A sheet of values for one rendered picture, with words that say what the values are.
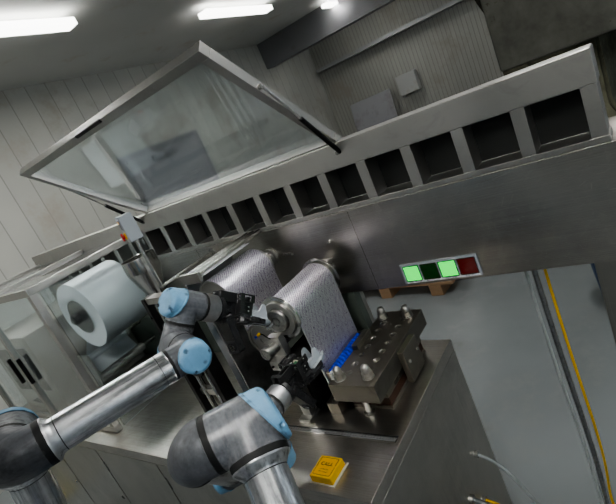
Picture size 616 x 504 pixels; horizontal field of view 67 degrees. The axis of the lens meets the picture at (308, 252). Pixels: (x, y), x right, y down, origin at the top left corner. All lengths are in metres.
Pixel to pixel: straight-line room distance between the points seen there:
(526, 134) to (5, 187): 4.58
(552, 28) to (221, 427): 3.05
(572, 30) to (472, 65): 5.51
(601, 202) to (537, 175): 0.16
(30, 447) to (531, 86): 1.30
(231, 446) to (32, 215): 4.42
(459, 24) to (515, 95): 7.59
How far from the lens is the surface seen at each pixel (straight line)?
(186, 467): 0.95
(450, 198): 1.37
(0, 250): 4.98
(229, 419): 0.92
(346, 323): 1.59
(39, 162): 1.92
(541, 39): 3.46
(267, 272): 1.66
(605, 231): 1.35
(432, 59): 8.98
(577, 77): 1.25
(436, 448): 1.55
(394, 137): 1.37
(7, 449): 1.09
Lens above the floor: 1.77
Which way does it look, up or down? 15 degrees down
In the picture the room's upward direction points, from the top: 24 degrees counter-clockwise
